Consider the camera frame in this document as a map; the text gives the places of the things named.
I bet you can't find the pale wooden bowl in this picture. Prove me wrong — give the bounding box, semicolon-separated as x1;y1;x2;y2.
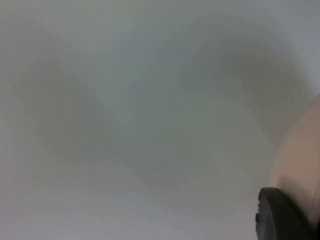
268;93;320;240

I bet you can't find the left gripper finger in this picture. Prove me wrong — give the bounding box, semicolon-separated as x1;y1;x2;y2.
254;187;316;240

